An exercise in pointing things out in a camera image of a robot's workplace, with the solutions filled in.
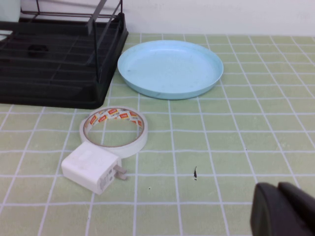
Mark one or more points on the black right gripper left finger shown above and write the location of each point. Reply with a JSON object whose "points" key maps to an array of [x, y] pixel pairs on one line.
{"points": [[270, 216]]}

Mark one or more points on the white plug charger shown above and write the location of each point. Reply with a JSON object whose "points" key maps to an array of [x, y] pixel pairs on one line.
{"points": [[86, 164]]}

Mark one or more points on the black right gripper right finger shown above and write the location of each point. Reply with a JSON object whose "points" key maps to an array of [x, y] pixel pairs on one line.
{"points": [[300, 199]]}

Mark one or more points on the green checked tablecloth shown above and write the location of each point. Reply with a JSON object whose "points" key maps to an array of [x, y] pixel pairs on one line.
{"points": [[221, 147]]}

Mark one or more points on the white tape roll orange print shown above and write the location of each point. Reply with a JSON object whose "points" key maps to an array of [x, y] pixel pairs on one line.
{"points": [[128, 150]]}

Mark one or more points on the light blue round plate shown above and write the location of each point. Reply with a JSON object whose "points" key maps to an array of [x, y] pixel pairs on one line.
{"points": [[169, 68]]}

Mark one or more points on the black plastic drip tray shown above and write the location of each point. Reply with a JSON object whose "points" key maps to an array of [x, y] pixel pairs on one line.
{"points": [[61, 93]]}

